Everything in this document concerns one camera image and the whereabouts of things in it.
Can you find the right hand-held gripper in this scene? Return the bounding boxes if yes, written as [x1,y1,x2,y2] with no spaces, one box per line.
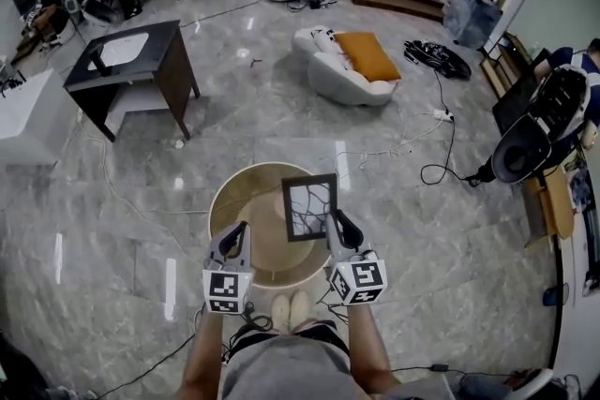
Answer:
[323,208,389,307]

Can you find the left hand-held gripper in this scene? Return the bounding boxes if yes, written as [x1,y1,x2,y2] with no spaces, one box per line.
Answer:
[202,220,255,316]

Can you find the black picture frame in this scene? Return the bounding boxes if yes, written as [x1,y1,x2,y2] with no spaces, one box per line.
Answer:
[280,172,340,244]

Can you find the person's left forearm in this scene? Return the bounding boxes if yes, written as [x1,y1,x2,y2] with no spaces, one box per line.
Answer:
[173,307,227,400]

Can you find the person's right forearm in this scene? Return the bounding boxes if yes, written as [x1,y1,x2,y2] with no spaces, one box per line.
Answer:
[345,304,402,393]

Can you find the round wooden side table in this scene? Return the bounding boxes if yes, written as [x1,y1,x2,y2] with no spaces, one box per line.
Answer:
[207,160,339,289]

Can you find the person's beige shoes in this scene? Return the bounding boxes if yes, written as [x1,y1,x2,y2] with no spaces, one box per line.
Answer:
[270,289,313,334]

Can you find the person's black shorts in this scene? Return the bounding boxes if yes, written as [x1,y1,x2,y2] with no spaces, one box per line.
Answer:
[227,318,352,360]

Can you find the person's grey shirt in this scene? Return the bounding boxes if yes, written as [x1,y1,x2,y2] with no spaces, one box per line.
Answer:
[219,334,458,400]

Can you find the white lounge chair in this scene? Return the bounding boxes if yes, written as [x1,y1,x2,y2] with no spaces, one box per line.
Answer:
[292,24,400,108]

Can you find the orange cushion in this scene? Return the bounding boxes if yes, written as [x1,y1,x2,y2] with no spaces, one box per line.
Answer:
[333,31,404,83]

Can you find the black patterned bag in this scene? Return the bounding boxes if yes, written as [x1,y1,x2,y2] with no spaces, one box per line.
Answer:
[403,38,473,81]

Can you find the dark wooden vanity desk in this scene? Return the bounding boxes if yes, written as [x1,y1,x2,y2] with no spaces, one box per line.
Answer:
[62,19,203,143]

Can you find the light wooden board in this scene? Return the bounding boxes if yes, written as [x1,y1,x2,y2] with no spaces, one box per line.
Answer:
[521,167,577,248]

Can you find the black flat panel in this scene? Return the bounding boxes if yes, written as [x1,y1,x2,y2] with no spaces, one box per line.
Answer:
[491,47,553,138]

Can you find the wooden shelf rack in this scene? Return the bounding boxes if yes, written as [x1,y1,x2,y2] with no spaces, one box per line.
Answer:
[479,31,533,100]

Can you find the white counter block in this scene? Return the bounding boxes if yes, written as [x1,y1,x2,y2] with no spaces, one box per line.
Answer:
[0,67,72,169]

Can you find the plastic wrapped blue box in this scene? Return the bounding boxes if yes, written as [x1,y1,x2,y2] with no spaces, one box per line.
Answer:
[442,0,505,52]

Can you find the white floor cable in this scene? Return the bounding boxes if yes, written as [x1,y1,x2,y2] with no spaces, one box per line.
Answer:
[335,110,444,165]

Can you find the black floor cable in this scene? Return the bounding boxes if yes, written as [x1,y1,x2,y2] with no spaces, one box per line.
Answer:
[419,69,475,187]

